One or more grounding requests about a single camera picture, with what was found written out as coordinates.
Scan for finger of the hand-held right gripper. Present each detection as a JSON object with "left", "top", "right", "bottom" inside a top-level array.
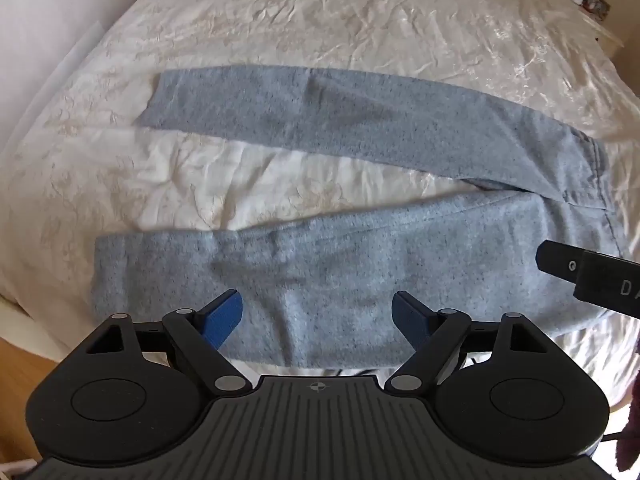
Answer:
[{"left": 534, "top": 240, "right": 587, "bottom": 287}]

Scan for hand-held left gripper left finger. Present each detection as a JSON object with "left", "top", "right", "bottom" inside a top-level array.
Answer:
[{"left": 82, "top": 289, "right": 253, "bottom": 395}]

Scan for white bed cover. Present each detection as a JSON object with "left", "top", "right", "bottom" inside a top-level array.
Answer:
[{"left": 0, "top": 0, "right": 640, "bottom": 411}]

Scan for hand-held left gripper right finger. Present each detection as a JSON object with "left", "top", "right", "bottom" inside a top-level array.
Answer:
[{"left": 384, "top": 290, "right": 545, "bottom": 395}]

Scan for light blue pants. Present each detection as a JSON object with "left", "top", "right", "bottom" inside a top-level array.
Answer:
[{"left": 90, "top": 66, "right": 626, "bottom": 368}]

